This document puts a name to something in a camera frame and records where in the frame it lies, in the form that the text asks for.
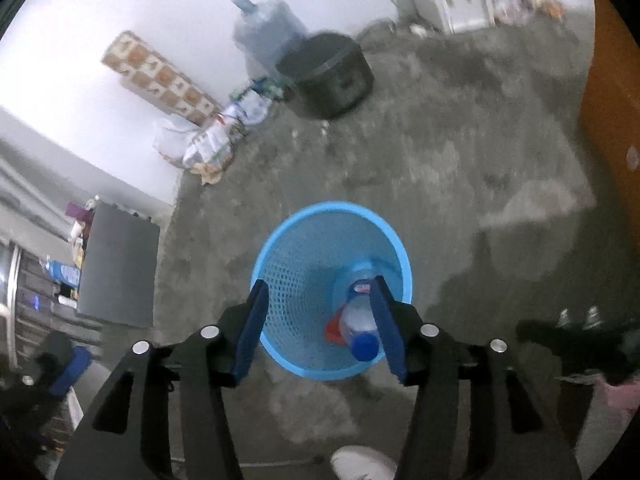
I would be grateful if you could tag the black rice cooker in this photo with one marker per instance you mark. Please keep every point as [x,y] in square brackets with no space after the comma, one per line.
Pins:
[325,76]

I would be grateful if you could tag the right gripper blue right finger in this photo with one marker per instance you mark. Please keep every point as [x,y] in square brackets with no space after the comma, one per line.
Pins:
[510,437]

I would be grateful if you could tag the pink plastic bag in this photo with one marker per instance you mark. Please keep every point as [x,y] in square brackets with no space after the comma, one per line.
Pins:
[609,414]

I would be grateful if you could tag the orange wooden furniture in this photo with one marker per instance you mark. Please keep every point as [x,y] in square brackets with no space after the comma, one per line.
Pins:
[610,105]

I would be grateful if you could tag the blue mesh trash basket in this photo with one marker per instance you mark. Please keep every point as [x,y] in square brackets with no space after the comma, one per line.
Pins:
[309,262]

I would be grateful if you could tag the tall patterned cardboard box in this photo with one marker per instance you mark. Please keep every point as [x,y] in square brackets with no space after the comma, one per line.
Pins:
[159,81]

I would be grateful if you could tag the blue detergent bottle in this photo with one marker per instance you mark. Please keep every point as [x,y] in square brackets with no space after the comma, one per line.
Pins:
[62,273]

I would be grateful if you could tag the purple cup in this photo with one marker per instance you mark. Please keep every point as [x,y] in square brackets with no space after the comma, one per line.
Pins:
[79,213]

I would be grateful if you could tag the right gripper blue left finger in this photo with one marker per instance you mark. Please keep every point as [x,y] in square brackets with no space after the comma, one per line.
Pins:
[125,432]

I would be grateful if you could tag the dark grey cabinet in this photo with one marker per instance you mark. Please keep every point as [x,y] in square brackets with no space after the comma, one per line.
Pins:
[117,276]

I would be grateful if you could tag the white plastic bag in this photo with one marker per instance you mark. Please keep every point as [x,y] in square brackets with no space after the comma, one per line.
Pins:
[172,136]

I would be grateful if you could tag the plastic bottle blue cap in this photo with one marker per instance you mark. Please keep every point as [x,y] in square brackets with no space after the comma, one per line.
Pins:
[356,326]

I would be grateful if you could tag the pile of paper packaging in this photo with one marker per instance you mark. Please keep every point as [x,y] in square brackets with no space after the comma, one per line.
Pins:
[211,149]

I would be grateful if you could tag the empty blue water jug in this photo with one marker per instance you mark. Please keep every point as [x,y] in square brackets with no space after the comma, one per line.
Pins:
[266,31]

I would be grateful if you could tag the white shoe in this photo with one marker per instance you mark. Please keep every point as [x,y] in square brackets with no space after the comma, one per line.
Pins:
[355,462]

